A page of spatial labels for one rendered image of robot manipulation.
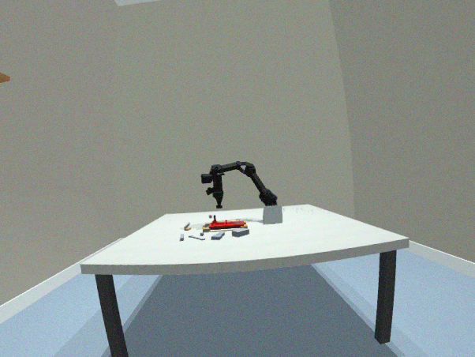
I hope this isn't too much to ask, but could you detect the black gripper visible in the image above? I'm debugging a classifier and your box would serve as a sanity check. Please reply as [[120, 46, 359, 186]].
[[212, 182, 223, 207]]

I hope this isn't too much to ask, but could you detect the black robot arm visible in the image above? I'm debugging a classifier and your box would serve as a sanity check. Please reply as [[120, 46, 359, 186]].
[[201, 161, 277, 206]]

